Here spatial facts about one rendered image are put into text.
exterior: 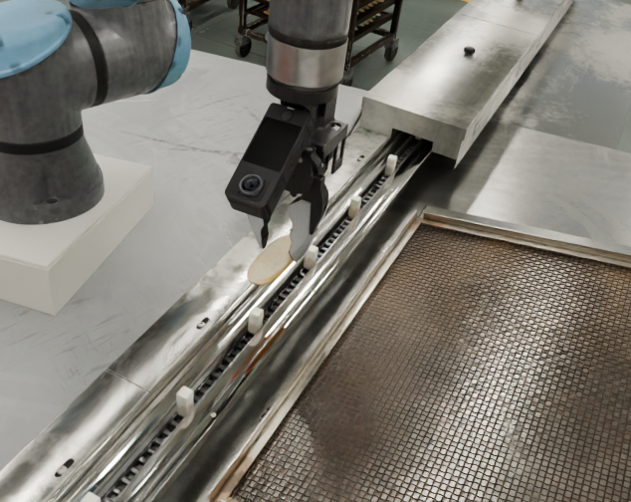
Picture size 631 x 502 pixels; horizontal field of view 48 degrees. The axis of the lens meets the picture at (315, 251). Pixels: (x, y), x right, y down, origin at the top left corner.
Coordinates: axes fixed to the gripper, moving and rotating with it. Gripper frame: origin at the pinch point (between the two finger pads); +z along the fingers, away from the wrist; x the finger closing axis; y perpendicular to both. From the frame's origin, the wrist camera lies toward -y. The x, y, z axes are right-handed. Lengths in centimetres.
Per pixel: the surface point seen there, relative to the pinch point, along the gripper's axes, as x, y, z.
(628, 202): -36, 58, 12
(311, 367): -9.9, -9.7, 4.6
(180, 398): 0.1, -18.4, 7.2
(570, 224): -29, 45, 12
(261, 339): -1.9, -5.5, 8.7
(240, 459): -9.6, -23.0, 4.4
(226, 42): 153, 236, 94
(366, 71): 83, 253, 94
